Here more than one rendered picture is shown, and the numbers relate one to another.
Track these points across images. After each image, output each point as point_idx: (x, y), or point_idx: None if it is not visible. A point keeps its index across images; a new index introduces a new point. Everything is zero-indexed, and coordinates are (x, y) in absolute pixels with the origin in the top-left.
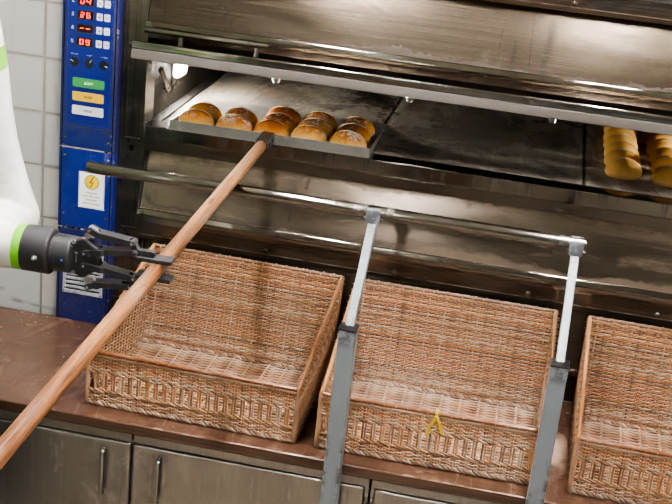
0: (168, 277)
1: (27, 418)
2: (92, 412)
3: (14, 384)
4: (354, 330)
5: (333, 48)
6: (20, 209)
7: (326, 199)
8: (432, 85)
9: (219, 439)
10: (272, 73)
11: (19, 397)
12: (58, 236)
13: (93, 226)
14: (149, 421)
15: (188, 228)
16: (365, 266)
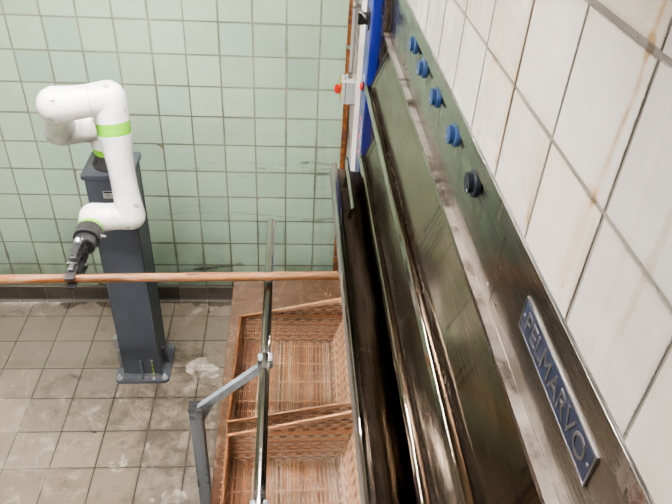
0: (70, 286)
1: None
2: (231, 347)
3: (250, 309)
4: (189, 410)
5: (373, 237)
6: (114, 213)
7: (264, 328)
8: (346, 308)
9: (221, 410)
10: (335, 229)
11: (236, 316)
12: (80, 233)
13: (78, 238)
14: (230, 373)
15: (133, 275)
16: (231, 384)
